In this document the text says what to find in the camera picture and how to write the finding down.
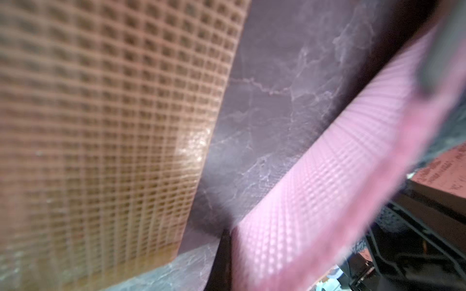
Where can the pink mesh document bag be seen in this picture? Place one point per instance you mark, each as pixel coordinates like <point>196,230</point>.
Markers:
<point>309,220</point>

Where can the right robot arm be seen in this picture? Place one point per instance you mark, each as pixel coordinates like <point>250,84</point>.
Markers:
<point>417,243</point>

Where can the yellow mesh document bag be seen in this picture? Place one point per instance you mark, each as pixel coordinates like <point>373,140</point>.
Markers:
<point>107,112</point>

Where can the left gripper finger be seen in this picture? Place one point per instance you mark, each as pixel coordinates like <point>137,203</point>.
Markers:
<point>220,278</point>

